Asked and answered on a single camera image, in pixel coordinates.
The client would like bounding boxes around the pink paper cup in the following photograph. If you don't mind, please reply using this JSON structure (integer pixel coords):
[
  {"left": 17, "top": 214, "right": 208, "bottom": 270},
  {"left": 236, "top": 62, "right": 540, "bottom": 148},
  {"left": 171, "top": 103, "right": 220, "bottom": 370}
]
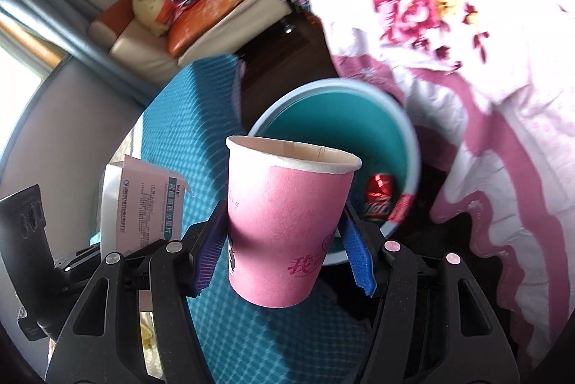
[{"left": 226, "top": 136, "right": 362, "bottom": 308}]

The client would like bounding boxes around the teal round trash bin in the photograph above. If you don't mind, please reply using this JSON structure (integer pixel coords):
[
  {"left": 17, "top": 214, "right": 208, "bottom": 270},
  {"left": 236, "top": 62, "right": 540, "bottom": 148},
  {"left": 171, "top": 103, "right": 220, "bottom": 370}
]
[{"left": 249, "top": 78, "right": 421, "bottom": 238}]

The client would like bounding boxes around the red cola can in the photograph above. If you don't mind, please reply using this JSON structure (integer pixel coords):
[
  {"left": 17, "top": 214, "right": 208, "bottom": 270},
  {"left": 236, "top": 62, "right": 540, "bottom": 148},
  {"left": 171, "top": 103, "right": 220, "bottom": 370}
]
[{"left": 364, "top": 174, "right": 396, "bottom": 224}]

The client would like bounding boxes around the white medicine box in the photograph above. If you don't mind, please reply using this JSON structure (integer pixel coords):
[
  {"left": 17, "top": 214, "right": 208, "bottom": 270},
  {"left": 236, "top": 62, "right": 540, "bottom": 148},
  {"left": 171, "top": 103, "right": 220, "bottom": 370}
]
[{"left": 98, "top": 155, "right": 189, "bottom": 256}]

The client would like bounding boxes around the teal checkered table cloth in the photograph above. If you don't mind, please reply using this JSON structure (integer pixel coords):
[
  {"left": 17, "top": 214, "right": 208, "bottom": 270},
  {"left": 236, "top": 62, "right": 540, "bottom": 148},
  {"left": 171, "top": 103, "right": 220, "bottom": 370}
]
[{"left": 139, "top": 54, "right": 374, "bottom": 384}]

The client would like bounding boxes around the beige leather armchair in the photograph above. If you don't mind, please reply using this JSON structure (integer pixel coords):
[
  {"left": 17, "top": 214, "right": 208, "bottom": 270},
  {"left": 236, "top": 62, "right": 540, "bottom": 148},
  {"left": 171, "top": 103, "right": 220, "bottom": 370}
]
[{"left": 87, "top": 0, "right": 290, "bottom": 86}]

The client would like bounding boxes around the grey window curtain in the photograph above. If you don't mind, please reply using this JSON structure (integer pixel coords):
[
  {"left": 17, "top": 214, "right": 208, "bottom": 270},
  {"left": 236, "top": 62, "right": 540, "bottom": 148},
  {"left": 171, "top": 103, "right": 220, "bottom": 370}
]
[{"left": 1, "top": 0, "right": 160, "bottom": 108}]

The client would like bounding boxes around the pink floral bed quilt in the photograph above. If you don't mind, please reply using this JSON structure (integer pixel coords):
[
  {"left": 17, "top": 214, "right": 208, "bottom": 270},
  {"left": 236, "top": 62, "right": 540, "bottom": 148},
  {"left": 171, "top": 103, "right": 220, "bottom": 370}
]
[{"left": 308, "top": 0, "right": 574, "bottom": 367}]

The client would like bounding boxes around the yellow plush toy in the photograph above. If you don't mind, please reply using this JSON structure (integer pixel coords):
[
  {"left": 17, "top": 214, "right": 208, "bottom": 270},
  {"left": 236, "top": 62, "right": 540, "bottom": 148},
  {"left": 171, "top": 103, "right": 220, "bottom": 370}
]
[{"left": 132, "top": 0, "right": 174, "bottom": 37}]

